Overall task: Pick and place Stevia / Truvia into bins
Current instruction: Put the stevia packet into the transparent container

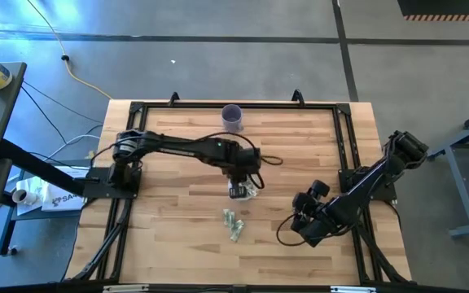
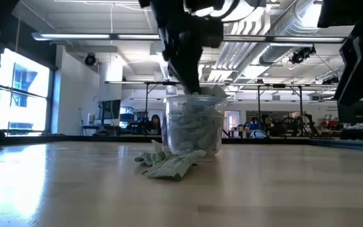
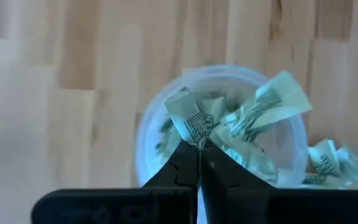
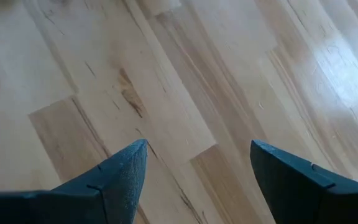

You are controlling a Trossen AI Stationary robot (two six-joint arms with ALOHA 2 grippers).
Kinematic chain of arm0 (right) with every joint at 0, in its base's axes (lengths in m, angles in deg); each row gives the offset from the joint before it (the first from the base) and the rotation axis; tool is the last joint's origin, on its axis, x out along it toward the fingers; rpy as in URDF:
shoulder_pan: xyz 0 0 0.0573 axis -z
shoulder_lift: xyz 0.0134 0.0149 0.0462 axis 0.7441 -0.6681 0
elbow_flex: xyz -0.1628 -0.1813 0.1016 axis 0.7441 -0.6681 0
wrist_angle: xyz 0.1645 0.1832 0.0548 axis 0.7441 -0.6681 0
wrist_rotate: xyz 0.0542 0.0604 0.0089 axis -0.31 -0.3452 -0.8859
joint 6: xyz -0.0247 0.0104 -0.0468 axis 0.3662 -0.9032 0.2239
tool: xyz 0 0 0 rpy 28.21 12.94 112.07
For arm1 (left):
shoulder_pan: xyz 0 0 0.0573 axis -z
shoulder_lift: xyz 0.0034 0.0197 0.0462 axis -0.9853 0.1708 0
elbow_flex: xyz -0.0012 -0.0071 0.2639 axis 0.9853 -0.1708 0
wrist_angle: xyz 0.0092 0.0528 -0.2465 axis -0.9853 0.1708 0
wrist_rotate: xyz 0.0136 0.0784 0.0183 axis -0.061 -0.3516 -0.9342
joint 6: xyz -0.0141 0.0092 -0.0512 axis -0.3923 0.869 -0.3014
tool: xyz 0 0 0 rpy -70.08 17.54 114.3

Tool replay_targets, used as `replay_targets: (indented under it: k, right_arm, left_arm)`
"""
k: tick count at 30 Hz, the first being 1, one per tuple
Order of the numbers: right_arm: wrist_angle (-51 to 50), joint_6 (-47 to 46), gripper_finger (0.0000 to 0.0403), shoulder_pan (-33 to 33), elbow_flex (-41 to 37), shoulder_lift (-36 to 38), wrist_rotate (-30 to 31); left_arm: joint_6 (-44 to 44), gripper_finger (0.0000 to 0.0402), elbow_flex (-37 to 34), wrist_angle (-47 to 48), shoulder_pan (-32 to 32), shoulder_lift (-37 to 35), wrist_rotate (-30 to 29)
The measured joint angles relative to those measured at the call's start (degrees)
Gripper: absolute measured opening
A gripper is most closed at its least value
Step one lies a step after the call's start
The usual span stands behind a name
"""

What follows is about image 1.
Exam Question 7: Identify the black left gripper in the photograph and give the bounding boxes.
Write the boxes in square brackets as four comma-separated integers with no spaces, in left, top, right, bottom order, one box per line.
[226,148,262,199]

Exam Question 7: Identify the clear plastic cup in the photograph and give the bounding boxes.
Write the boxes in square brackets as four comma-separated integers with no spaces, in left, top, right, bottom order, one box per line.
[242,177,261,202]

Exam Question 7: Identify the scattered green wrapped candies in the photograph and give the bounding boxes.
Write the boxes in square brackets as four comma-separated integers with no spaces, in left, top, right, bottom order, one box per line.
[229,219,245,243]

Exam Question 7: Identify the silver table clamp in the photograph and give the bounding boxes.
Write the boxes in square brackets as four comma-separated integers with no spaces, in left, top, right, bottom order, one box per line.
[103,284,150,293]
[331,286,378,293]

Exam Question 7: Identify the purple plastic cup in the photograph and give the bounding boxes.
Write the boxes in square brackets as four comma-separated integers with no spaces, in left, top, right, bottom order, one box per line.
[221,103,244,133]

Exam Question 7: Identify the grey metal cart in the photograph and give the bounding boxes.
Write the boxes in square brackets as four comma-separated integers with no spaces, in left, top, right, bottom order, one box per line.
[427,103,469,239]

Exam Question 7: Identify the printed white bag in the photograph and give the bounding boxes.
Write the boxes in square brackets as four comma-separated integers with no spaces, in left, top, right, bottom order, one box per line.
[41,178,87,212]

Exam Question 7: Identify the black desk beam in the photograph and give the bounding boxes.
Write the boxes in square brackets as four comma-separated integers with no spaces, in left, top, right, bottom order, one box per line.
[0,138,87,197]

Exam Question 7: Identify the white paper sheet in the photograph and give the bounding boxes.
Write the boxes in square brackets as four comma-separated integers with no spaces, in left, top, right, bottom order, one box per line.
[15,175,44,216]

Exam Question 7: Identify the white tape roll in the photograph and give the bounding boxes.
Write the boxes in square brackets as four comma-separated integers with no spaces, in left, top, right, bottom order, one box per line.
[12,189,38,207]

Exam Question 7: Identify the blue metal stand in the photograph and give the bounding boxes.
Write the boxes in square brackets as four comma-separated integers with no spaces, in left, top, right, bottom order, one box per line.
[0,170,83,256]

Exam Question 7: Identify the black hazard striped mat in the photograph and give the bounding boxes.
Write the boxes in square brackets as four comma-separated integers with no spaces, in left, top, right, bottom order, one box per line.
[397,0,469,22]

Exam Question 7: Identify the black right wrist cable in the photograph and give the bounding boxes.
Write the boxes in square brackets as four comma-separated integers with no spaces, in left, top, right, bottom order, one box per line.
[275,213,313,247]

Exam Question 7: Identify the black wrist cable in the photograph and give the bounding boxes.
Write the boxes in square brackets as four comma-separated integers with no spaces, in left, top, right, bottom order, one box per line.
[205,130,284,190]
[275,213,313,247]

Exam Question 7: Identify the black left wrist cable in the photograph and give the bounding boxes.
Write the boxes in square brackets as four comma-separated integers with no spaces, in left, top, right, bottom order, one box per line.
[205,130,284,190]

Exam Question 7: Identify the white floor cable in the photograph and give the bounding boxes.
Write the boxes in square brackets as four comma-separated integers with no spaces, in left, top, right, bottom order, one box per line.
[49,133,102,162]

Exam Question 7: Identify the black floor cable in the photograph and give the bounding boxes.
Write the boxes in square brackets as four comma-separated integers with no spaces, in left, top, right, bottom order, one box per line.
[20,85,68,144]
[20,80,104,125]

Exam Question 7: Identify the yellow floor cable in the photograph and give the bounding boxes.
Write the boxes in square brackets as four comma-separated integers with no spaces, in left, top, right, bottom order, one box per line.
[26,0,113,100]

